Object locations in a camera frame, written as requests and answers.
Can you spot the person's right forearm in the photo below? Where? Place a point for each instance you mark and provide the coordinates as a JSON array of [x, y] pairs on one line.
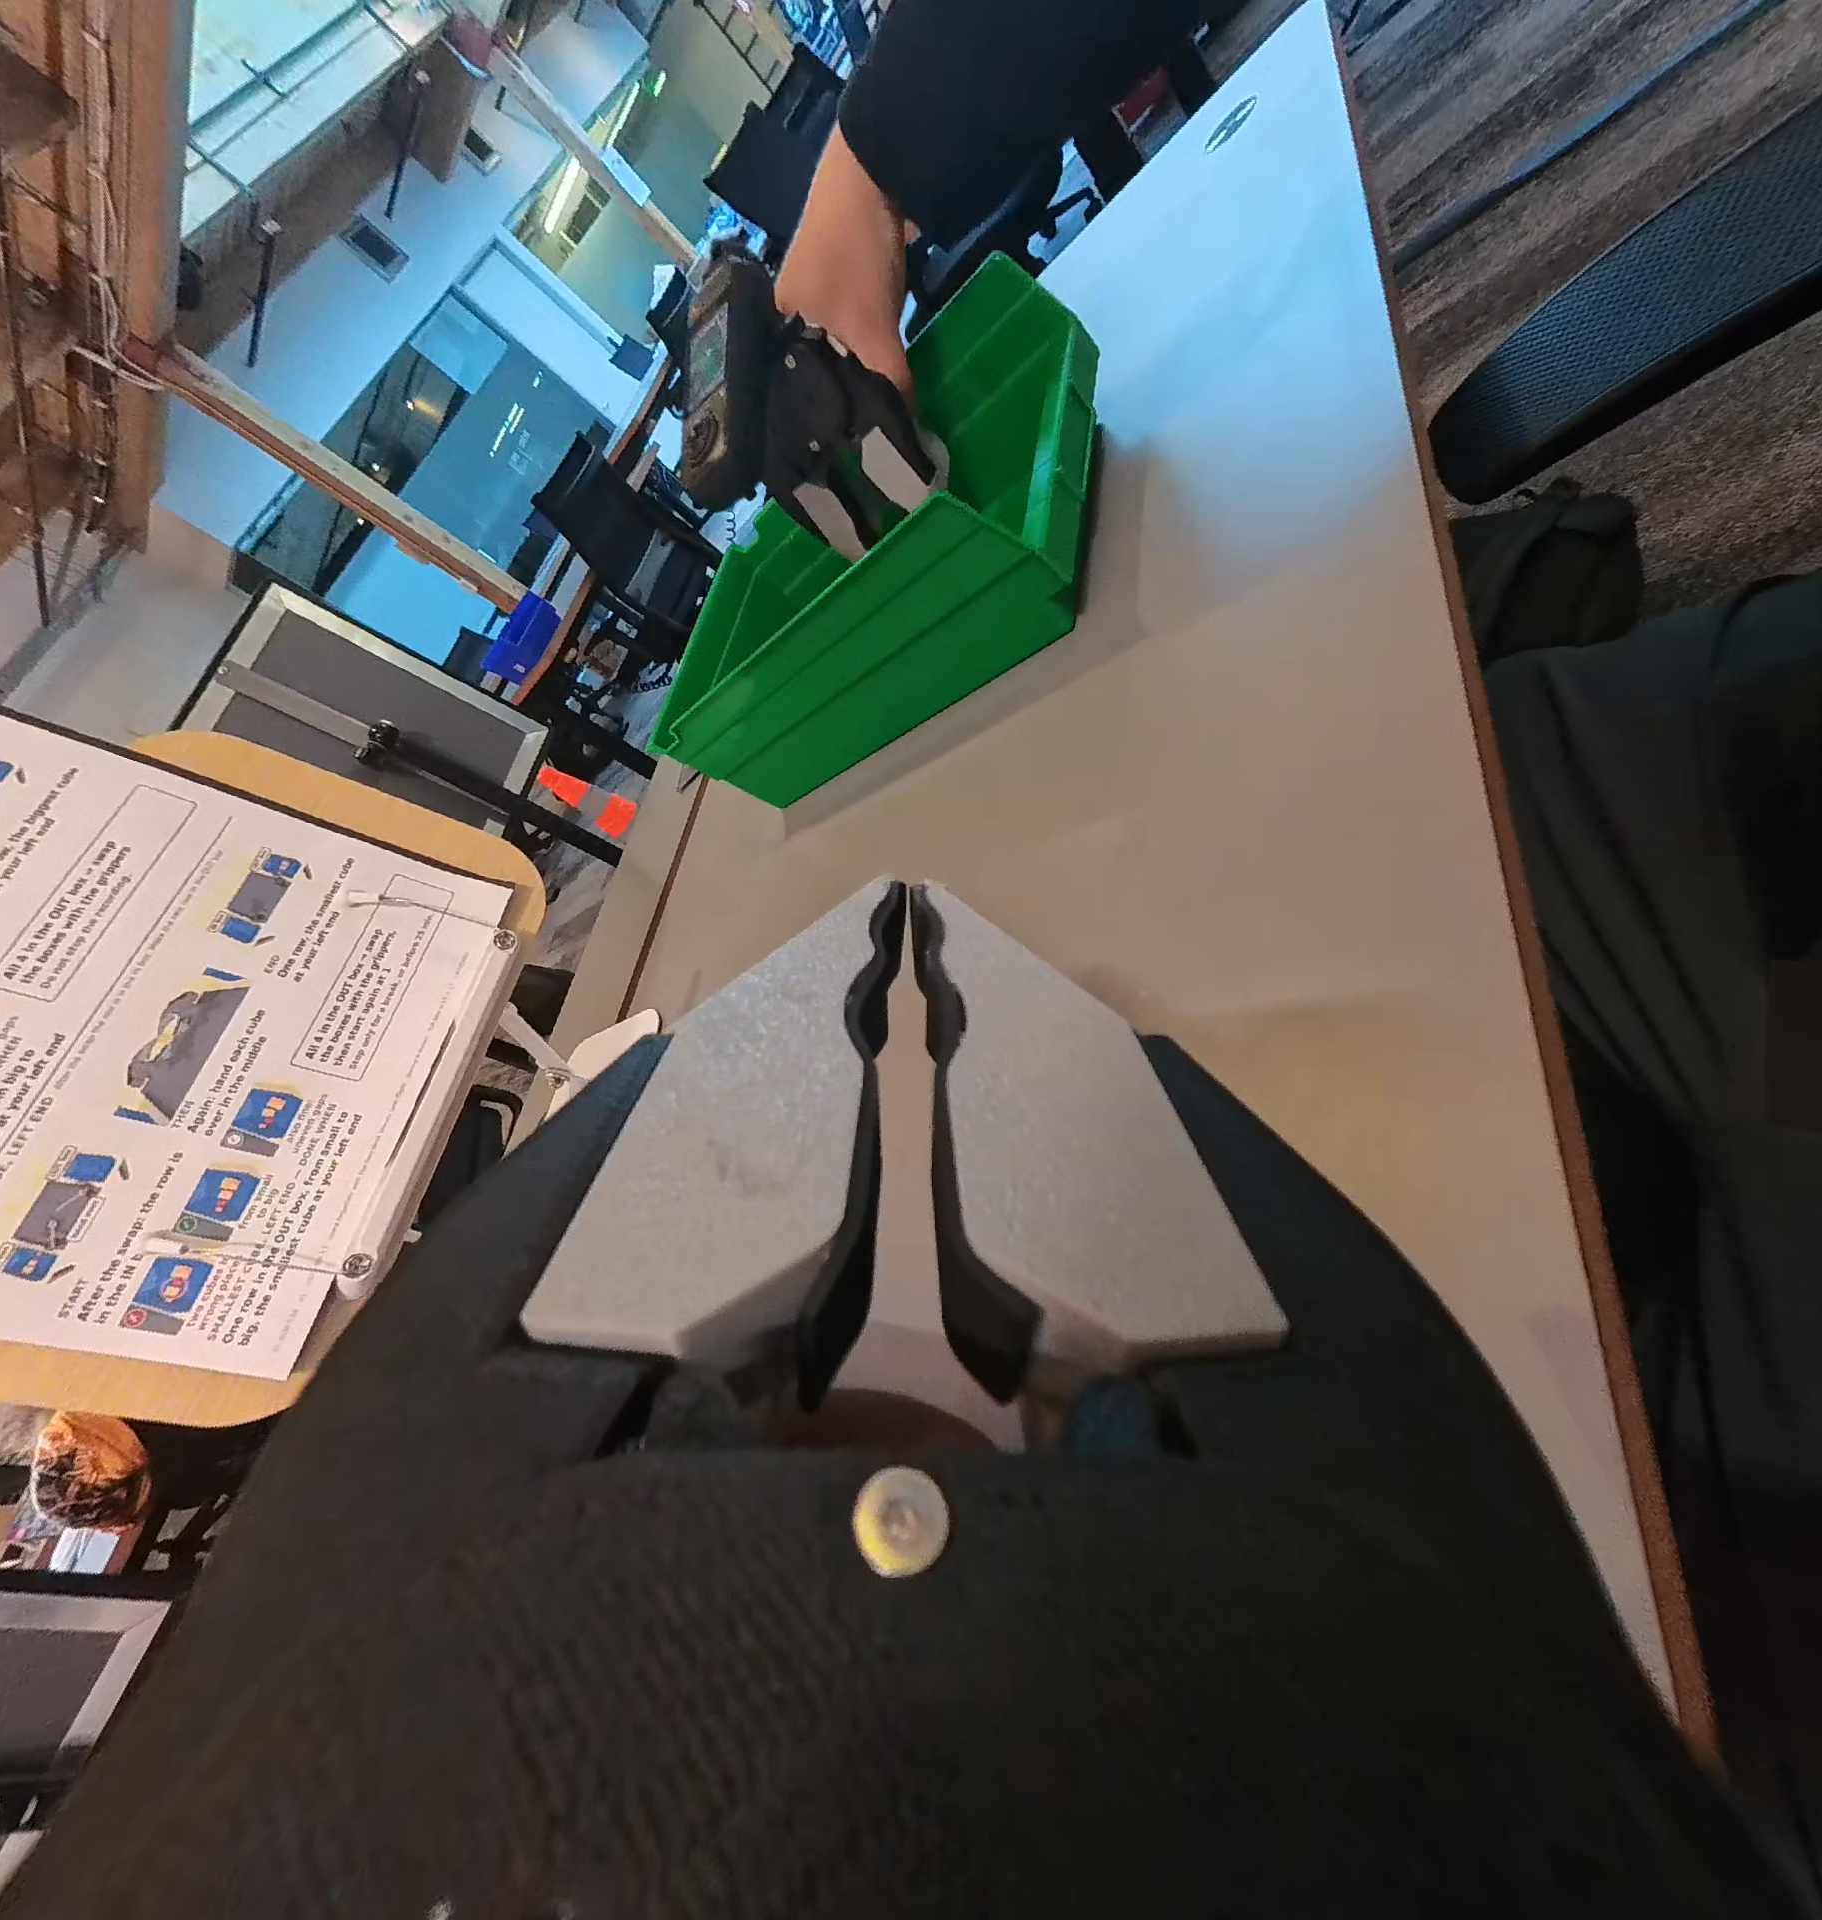
[[972, 107]]

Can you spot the person's right hand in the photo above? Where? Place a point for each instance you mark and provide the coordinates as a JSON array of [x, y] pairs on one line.
[[845, 257]]

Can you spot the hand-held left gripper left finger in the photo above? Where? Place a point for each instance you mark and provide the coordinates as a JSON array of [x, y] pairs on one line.
[[718, 1186]]

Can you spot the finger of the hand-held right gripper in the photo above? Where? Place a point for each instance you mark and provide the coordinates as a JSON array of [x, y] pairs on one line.
[[845, 526], [898, 474]]

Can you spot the person's legs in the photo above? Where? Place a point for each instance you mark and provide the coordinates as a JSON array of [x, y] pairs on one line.
[[1678, 825]]

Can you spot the black office chair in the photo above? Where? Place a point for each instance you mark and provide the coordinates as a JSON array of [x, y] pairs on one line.
[[1647, 301]]

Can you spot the green plastic bin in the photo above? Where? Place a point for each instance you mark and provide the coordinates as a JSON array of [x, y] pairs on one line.
[[912, 646]]

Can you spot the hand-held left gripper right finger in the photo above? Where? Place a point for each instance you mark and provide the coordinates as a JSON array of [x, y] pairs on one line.
[[1107, 1186]]

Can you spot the diagonal support beam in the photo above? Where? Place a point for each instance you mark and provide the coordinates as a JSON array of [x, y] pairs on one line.
[[327, 465]]

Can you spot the orange traffic cone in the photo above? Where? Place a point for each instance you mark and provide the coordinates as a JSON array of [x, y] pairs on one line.
[[612, 815]]

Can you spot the small blue storage bin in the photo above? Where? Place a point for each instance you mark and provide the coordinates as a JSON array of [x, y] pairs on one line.
[[524, 637]]

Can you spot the grey aluminium-framed case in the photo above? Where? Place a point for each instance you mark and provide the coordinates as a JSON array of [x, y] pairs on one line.
[[385, 706], [26, 1667]]

